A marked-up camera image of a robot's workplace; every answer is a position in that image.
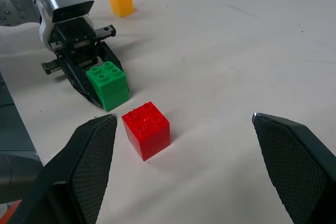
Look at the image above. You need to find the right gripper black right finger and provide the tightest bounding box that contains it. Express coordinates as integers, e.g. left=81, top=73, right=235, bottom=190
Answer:
left=251, top=112, right=336, bottom=224

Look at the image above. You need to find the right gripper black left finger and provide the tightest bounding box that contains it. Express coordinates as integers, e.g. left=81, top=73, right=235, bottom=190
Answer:
left=7, top=113, right=118, bottom=224

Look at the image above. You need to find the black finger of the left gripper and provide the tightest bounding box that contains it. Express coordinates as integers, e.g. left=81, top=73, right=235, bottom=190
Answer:
left=96, top=41, right=131, bottom=98
left=58, top=52, right=104, bottom=108

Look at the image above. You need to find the green toy brick cube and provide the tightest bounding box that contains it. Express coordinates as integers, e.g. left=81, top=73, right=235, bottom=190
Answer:
left=86, top=61, right=130, bottom=112

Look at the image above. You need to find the yellow toy brick cube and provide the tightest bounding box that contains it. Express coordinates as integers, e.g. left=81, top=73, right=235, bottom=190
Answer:
left=108, top=0, right=135, bottom=18

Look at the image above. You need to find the grey rounded robot body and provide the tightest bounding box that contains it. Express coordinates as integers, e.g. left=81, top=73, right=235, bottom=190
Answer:
left=0, top=153, right=44, bottom=204

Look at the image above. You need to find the red toy brick cube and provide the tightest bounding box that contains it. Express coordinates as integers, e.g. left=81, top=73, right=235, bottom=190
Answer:
left=121, top=101, right=171, bottom=162

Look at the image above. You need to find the orange red object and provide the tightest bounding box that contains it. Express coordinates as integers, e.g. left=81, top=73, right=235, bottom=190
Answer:
left=0, top=199, right=23, bottom=221

